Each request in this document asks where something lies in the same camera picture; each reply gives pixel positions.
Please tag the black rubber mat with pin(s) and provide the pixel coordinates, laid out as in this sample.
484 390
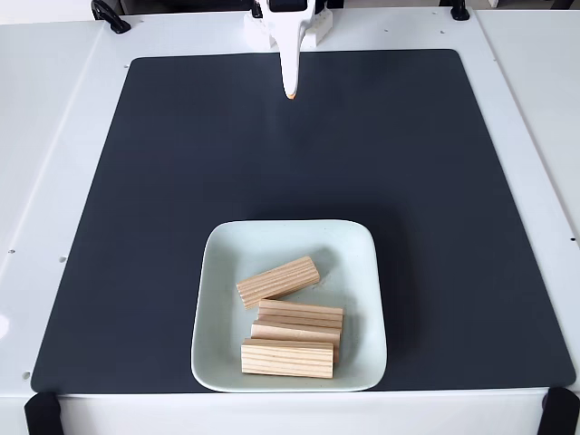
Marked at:
136 272

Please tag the pale green square plate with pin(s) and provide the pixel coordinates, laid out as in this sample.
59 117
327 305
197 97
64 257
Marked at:
217 317

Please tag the black table clamp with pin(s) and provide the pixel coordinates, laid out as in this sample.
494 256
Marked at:
113 20
460 11

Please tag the grooved wooden block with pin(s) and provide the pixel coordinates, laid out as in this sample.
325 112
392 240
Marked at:
287 360
301 310
294 333
278 281

